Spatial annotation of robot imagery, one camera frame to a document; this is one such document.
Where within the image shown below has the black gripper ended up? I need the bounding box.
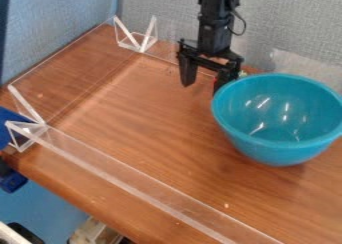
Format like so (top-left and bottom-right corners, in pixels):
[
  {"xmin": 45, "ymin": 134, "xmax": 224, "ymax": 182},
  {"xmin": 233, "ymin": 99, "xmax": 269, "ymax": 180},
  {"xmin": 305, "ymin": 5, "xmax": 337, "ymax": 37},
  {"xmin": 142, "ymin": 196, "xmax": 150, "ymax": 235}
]
[{"xmin": 176, "ymin": 38, "xmax": 245, "ymax": 93}]

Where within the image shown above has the blue plastic bowl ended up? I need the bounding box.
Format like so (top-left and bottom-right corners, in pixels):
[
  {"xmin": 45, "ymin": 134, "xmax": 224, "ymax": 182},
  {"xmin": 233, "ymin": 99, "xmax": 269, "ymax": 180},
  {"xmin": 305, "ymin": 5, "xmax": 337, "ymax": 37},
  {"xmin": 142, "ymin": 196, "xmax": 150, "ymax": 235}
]
[{"xmin": 211, "ymin": 73, "xmax": 342, "ymax": 167}]

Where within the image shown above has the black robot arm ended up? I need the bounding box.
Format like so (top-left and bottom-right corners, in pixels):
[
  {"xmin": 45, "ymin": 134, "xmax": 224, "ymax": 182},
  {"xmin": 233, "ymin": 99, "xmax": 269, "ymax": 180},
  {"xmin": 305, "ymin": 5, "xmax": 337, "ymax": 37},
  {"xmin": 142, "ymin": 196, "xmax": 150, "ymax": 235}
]
[{"xmin": 176, "ymin": 0, "xmax": 247, "ymax": 93}]

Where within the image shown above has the clear acrylic barrier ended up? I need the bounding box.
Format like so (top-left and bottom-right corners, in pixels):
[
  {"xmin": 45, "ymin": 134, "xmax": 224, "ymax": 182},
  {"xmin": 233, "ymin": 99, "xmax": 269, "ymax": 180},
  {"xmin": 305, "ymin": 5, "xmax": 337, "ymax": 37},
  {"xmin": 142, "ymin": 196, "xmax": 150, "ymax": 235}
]
[{"xmin": 4, "ymin": 15, "xmax": 342, "ymax": 244}]

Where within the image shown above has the blue clamp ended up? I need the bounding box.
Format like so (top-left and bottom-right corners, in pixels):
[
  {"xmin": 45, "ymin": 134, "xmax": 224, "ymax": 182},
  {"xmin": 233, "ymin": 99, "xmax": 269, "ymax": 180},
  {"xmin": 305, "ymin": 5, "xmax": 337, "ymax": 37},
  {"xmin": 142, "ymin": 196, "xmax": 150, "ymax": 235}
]
[{"xmin": 0, "ymin": 106, "xmax": 35, "ymax": 194}]

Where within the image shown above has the grey box under table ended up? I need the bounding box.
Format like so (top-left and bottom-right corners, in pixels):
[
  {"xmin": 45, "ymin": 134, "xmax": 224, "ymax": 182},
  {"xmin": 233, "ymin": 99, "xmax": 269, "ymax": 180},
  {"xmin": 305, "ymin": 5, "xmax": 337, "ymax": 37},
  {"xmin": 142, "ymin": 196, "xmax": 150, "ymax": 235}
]
[{"xmin": 68, "ymin": 217, "xmax": 120, "ymax": 244}]

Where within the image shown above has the white black object under table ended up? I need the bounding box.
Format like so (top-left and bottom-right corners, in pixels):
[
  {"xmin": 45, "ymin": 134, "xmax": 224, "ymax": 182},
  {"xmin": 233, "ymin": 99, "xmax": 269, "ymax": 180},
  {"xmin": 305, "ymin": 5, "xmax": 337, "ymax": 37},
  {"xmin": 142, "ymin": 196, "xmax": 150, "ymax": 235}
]
[{"xmin": 0, "ymin": 222, "xmax": 45, "ymax": 244}]

